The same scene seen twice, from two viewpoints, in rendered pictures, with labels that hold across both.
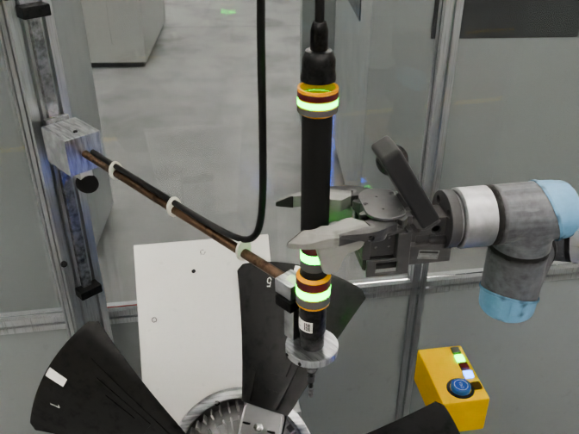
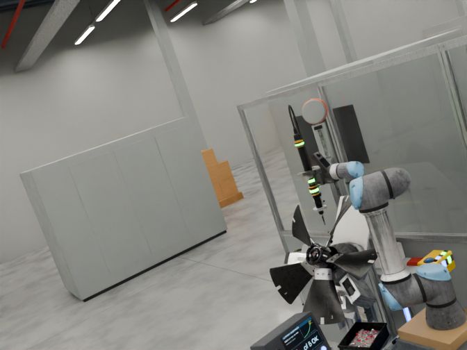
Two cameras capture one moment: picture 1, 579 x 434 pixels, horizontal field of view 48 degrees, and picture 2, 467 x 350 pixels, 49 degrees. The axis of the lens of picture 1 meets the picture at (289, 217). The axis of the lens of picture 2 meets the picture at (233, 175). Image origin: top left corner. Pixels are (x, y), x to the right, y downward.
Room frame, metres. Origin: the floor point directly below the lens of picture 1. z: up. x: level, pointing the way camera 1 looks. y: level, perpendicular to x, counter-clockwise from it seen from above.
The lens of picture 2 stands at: (-0.79, -2.15, 2.14)
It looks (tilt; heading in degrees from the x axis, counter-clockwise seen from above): 8 degrees down; 64
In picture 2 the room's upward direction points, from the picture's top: 19 degrees counter-clockwise
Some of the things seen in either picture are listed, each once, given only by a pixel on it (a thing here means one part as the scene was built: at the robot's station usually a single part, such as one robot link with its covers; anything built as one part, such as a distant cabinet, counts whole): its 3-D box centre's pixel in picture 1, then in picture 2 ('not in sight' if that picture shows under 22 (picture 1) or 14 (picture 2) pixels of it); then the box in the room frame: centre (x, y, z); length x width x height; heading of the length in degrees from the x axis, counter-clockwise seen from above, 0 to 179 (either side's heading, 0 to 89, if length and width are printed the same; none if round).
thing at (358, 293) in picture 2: not in sight; (357, 291); (0.69, -0.07, 0.98); 0.20 x 0.16 x 0.20; 9
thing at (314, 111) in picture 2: not in sight; (314, 111); (1.17, 0.47, 1.88); 0.17 x 0.15 x 0.16; 99
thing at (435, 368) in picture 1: (449, 390); (436, 266); (1.00, -0.34, 1.02); 0.16 x 0.10 x 0.11; 9
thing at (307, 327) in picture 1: (314, 219); (308, 171); (0.65, -0.03, 1.66); 0.04 x 0.04 x 0.46
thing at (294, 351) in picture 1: (307, 318); (317, 199); (0.66, -0.02, 1.50); 0.09 x 0.07 x 0.10; 44
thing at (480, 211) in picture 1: (466, 215); (338, 171); (0.69, -0.22, 1.64); 0.08 x 0.05 x 0.08; 9
